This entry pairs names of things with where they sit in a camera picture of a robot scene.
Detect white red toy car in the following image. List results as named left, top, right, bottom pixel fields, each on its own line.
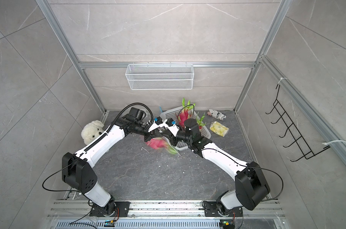
left=207, top=109, right=226, bottom=121

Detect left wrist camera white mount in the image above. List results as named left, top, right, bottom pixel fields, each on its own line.
left=148, top=117, right=164, bottom=132

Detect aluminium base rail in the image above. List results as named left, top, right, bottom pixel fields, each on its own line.
left=46, top=200, right=289, bottom=229

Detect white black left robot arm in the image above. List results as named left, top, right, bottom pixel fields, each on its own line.
left=61, top=118, right=157, bottom=217

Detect pink dragon fruit green scales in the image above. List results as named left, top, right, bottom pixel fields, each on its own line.
left=177, top=98, right=195, bottom=128

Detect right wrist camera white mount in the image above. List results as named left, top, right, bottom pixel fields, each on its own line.
left=165, top=118, right=181, bottom=136

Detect white plush toy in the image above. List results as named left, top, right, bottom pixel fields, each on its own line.
left=81, top=120, right=104, bottom=145

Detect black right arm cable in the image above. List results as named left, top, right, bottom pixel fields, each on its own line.
left=175, top=103, right=284, bottom=201

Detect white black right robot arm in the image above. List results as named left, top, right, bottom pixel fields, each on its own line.
left=160, top=118, right=270, bottom=216

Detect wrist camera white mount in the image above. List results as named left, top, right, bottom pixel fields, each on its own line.
left=165, top=118, right=181, bottom=136
left=148, top=117, right=164, bottom=132

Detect yellow crumpled snack packet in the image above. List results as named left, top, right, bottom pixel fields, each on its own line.
left=210, top=121, right=229, bottom=137

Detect white wire mesh wall shelf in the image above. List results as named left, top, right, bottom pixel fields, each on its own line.
left=125, top=64, right=194, bottom=90

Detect clear zip-top bag blue seal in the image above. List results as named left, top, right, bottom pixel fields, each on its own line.
left=148, top=106, right=163, bottom=116

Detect white perforated plastic basket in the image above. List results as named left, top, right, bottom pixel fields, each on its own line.
left=160, top=106, right=212, bottom=151

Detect black wire hook rack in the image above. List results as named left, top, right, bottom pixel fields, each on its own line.
left=265, top=85, right=331, bottom=162

